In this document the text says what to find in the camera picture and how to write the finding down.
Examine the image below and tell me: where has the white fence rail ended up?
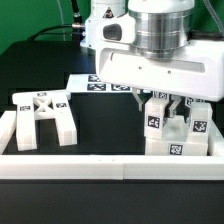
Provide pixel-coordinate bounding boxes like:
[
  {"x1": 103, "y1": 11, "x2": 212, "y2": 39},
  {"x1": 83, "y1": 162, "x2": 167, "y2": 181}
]
[
  {"x1": 209, "y1": 122, "x2": 224, "y2": 157},
  {"x1": 0, "y1": 155, "x2": 224, "y2": 180},
  {"x1": 0, "y1": 111, "x2": 16, "y2": 155}
]

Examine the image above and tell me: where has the white right fence rail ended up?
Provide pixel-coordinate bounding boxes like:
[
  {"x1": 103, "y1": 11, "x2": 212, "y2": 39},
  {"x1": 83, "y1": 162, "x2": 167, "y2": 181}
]
[{"x1": 209, "y1": 122, "x2": 224, "y2": 157}]

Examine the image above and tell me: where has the white chair seat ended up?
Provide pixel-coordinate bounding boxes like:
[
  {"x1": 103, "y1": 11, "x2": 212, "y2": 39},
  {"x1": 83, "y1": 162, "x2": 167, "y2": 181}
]
[{"x1": 145, "y1": 116, "x2": 208, "y2": 156}]

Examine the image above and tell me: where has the white marker base plate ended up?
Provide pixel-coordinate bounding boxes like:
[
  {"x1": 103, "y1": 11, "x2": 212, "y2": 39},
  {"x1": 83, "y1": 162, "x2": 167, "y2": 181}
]
[{"x1": 66, "y1": 74, "x2": 132, "y2": 93}]

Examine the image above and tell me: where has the white tagged cube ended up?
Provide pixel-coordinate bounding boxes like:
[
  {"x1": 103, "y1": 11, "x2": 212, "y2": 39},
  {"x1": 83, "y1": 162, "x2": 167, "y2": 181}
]
[
  {"x1": 153, "y1": 91, "x2": 169, "y2": 99},
  {"x1": 185, "y1": 97, "x2": 205, "y2": 108}
]

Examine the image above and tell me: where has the white tagged cube near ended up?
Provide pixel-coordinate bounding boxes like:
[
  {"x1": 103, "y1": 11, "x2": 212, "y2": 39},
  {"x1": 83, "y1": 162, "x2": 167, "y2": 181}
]
[{"x1": 153, "y1": 91, "x2": 169, "y2": 99}]

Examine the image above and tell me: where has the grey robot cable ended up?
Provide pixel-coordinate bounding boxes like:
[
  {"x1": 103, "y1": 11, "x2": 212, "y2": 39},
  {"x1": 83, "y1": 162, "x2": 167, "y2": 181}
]
[{"x1": 55, "y1": 0, "x2": 66, "y2": 42}]

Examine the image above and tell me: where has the white left fence rail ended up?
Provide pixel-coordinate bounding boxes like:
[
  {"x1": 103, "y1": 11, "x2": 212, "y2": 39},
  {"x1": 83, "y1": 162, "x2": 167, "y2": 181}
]
[{"x1": 0, "y1": 111, "x2": 16, "y2": 155}]

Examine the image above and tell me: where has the white front fence rail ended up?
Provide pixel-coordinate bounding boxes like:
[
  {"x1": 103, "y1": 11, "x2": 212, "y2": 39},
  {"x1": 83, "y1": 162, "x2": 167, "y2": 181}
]
[{"x1": 0, "y1": 155, "x2": 224, "y2": 180}]

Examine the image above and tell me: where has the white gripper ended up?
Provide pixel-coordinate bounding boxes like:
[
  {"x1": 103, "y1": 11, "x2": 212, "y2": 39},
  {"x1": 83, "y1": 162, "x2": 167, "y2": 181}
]
[{"x1": 95, "y1": 13, "x2": 224, "y2": 118}]

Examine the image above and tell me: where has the white tagged cube far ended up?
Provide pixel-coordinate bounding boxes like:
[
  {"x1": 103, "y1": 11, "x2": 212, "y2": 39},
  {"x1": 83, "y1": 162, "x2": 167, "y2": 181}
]
[{"x1": 185, "y1": 97, "x2": 205, "y2": 108}]

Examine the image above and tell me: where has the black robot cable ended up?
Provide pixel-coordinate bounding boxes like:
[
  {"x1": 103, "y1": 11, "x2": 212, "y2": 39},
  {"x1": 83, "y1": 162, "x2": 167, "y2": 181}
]
[{"x1": 27, "y1": 0, "x2": 87, "y2": 42}]

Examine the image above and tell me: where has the white chair back frame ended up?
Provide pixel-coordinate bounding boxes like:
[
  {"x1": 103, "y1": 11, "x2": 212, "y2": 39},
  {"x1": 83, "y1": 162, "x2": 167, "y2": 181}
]
[{"x1": 12, "y1": 89, "x2": 77, "y2": 151}]

